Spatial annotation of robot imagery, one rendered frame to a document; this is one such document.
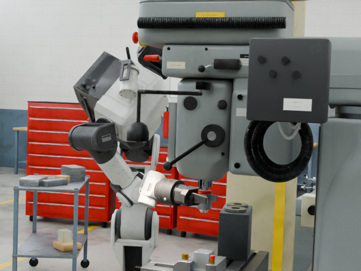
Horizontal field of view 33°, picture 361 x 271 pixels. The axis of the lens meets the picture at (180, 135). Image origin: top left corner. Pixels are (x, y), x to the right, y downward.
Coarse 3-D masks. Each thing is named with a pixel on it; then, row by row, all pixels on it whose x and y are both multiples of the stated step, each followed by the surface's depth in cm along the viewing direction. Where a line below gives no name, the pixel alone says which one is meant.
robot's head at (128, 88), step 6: (126, 66) 222; (132, 66) 222; (126, 72) 222; (132, 72) 221; (138, 72) 224; (132, 78) 220; (120, 84) 220; (126, 84) 218; (132, 84) 218; (138, 84) 222; (120, 90) 218; (126, 90) 218; (132, 90) 218; (126, 96) 221; (132, 96) 221
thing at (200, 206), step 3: (204, 195) 197; (207, 195) 197; (210, 195) 198; (207, 198) 197; (210, 198) 198; (207, 201) 198; (210, 201) 198; (198, 204) 198; (201, 204) 198; (204, 204) 197; (207, 204) 198; (210, 204) 198; (198, 207) 198; (201, 207) 198; (204, 207) 197; (207, 207) 198; (210, 207) 199
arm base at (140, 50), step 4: (140, 48) 237; (144, 48) 235; (136, 52) 244; (140, 52) 237; (144, 52) 236; (140, 56) 236; (140, 60) 237; (144, 60) 237; (144, 64) 238; (148, 64) 238; (152, 64) 238; (152, 68) 239; (156, 68) 239; (160, 68) 241; (160, 72) 240; (164, 76) 241
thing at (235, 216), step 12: (228, 204) 258; (240, 204) 261; (228, 216) 244; (240, 216) 243; (228, 228) 244; (240, 228) 244; (228, 240) 245; (240, 240) 244; (228, 252) 245; (240, 252) 244
